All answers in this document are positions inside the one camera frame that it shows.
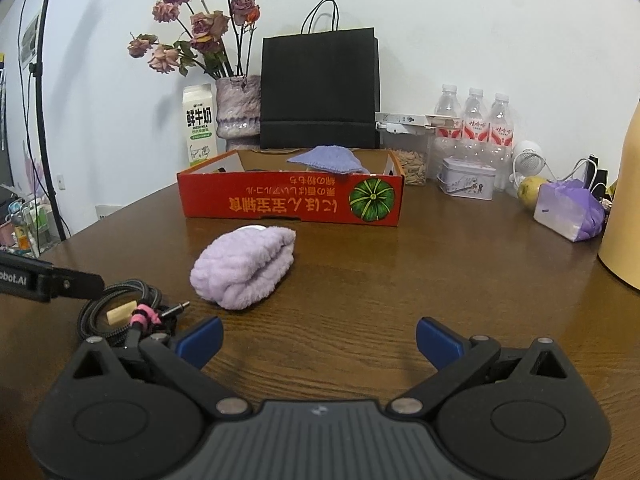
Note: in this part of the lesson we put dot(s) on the white green milk carton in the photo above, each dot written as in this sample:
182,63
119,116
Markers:
200,125

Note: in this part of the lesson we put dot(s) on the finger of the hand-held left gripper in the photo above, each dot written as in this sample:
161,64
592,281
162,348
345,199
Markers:
80,282

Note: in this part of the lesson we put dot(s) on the grey tin box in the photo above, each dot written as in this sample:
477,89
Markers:
467,180

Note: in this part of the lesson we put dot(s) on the purple knitted cloth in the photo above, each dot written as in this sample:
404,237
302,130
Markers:
325,157

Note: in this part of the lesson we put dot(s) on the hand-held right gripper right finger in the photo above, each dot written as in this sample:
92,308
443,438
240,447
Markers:
440,342

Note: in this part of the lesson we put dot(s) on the clear seed container white lid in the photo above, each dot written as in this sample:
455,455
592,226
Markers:
407,160

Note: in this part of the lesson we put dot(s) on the dried pink flowers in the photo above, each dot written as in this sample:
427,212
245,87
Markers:
207,27

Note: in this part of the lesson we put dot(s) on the small beige block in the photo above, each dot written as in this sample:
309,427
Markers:
120,314

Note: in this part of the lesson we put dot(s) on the yellow green fruit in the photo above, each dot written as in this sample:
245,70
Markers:
530,190

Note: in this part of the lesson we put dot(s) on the black charger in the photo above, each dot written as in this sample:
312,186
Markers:
600,175

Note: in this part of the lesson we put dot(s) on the purple tissue pack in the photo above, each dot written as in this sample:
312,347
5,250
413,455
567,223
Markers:
570,210

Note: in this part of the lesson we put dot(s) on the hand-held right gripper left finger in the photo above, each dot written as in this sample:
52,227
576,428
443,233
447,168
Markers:
205,337

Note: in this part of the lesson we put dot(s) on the small white fan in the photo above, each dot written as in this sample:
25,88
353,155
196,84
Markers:
527,157

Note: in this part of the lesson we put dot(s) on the purple mottled vase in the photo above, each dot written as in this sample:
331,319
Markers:
237,105

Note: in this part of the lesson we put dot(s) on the cluttered storage rack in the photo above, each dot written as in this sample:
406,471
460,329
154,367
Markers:
25,220

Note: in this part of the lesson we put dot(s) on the black paper bag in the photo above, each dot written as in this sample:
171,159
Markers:
320,85

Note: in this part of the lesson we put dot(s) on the red cardboard box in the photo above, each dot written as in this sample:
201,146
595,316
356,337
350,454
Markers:
280,200

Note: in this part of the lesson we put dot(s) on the clear water bottle red label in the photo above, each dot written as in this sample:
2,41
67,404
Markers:
501,120
447,110
475,115

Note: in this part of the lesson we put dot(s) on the lilac fluffy towel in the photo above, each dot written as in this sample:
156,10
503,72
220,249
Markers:
240,270

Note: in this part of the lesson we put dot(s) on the black light stand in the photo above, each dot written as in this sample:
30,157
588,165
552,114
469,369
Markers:
42,85

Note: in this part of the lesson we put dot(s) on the yellow thermos jug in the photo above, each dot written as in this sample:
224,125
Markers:
622,210

